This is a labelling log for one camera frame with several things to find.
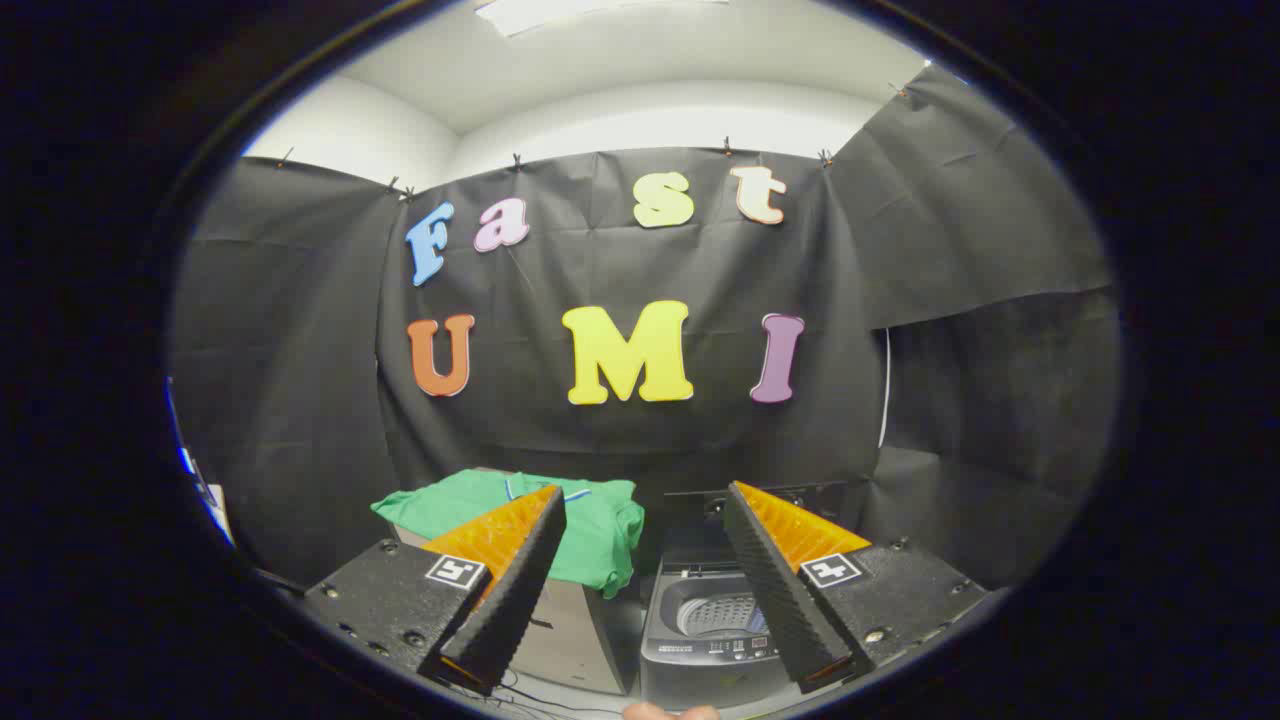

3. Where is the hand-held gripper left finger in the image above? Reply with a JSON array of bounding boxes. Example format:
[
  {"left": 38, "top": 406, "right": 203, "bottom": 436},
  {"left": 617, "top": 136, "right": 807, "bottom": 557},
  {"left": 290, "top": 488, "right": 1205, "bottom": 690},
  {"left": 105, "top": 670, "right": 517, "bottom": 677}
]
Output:
[{"left": 303, "top": 484, "right": 568, "bottom": 696}]

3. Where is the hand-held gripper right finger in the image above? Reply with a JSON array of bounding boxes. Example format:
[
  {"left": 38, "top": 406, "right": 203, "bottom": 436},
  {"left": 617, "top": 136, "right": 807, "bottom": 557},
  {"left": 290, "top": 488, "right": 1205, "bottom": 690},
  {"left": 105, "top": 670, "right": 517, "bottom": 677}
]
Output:
[{"left": 722, "top": 480, "right": 991, "bottom": 695}]

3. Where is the green polo shirt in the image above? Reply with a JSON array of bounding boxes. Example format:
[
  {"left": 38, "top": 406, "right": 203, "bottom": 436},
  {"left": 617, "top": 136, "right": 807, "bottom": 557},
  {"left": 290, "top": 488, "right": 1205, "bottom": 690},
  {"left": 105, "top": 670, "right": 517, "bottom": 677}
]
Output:
[{"left": 370, "top": 470, "right": 647, "bottom": 599}]

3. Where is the dark washing machine lid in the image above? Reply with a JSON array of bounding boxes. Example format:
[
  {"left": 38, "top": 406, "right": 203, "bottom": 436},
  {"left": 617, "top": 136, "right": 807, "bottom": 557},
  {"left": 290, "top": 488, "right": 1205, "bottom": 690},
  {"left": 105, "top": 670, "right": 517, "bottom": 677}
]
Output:
[{"left": 660, "top": 483, "right": 851, "bottom": 573}]

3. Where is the grey washing machine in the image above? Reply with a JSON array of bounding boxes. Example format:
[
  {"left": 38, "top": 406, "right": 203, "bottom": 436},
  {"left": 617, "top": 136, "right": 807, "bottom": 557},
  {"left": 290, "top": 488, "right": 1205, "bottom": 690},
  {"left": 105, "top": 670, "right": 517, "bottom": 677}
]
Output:
[{"left": 638, "top": 560, "right": 803, "bottom": 711}]

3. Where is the grey cabinet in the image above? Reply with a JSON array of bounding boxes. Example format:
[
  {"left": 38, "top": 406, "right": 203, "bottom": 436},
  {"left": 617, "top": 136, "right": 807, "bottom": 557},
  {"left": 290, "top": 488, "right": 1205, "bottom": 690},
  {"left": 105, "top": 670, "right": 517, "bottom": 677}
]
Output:
[{"left": 395, "top": 467, "right": 641, "bottom": 697}]

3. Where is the black backdrop cloth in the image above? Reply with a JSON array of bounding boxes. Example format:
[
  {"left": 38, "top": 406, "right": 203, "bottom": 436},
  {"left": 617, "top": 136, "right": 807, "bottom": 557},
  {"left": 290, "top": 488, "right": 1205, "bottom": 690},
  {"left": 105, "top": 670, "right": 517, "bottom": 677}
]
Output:
[{"left": 168, "top": 62, "right": 1123, "bottom": 601}]

